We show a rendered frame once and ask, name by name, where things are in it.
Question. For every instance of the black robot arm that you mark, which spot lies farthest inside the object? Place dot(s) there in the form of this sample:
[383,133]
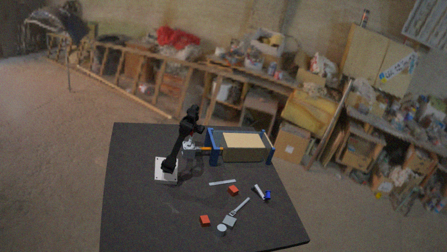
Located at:
[186,126]

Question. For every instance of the red box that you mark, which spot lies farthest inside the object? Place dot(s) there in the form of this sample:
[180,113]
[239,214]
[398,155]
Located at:
[204,220]
[233,190]

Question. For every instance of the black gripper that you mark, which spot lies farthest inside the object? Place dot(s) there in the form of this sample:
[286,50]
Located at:
[198,128]

